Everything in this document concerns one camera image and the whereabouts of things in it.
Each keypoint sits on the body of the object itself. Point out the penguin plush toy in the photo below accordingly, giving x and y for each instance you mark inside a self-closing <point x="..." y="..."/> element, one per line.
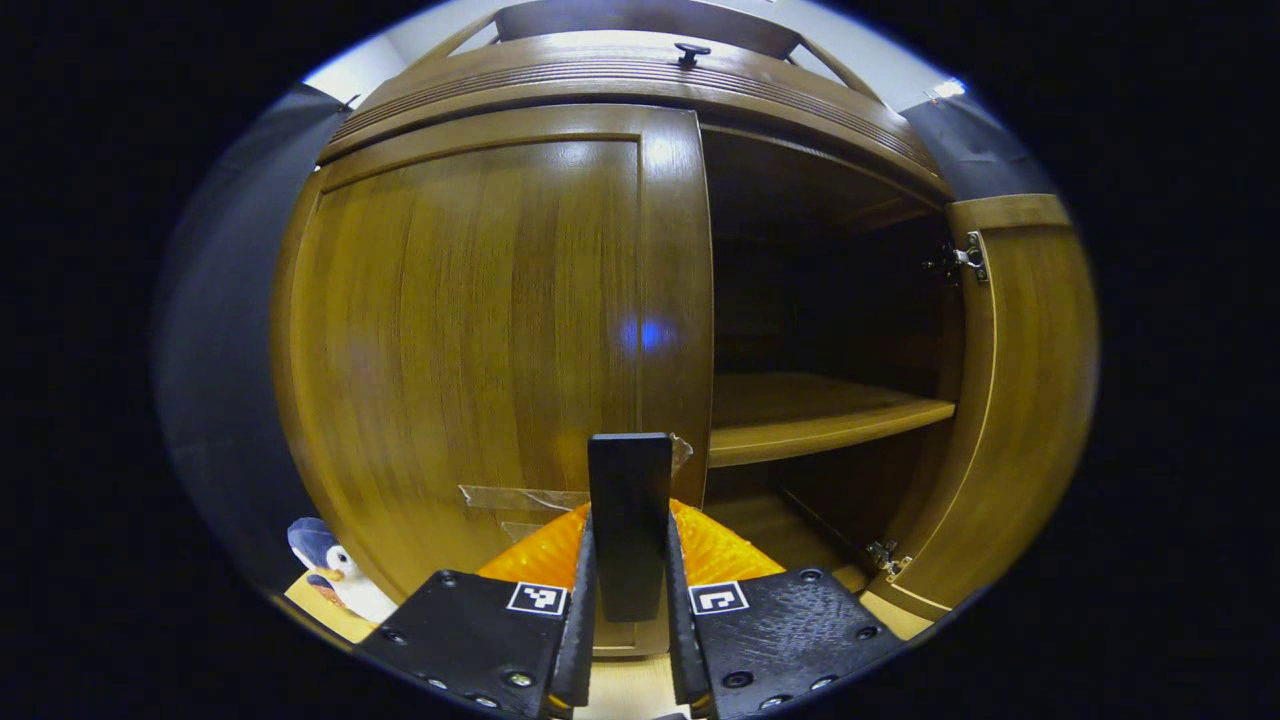
<point x="345" y="580"/>

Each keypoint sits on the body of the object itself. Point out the wooden double-door shoe cabinet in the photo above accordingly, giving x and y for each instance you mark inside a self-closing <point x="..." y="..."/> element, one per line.
<point x="830" y="300"/>

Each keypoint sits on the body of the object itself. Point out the metal door hinge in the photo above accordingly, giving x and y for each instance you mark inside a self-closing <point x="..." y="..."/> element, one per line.
<point x="888" y="560"/>
<point x="965" y="258"/>

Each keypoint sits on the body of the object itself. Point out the wooden drawer with black knob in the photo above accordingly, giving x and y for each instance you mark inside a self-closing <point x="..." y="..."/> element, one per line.
<point x="560" y="85"/>

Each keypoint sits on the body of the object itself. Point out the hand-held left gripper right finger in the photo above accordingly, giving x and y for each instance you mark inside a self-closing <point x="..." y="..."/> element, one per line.
<point x="790" y="630"/>

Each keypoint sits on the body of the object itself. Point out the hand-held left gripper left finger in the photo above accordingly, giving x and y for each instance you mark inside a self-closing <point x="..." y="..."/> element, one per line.
<point x="470" y="630"/>

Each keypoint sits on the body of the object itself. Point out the ceiling light panel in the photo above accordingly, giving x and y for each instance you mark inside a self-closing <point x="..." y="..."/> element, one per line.
<point x="948" y="89"/>

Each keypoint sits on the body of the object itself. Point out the wooden shoe cabinet door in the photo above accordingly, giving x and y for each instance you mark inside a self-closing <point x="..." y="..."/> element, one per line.
<point x="450" y="330"/>
<point x="1040" y="400"/>

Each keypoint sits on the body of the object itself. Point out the wooden inner shelf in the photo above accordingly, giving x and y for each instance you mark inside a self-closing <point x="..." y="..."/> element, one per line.
<point x="800" y="420"/>

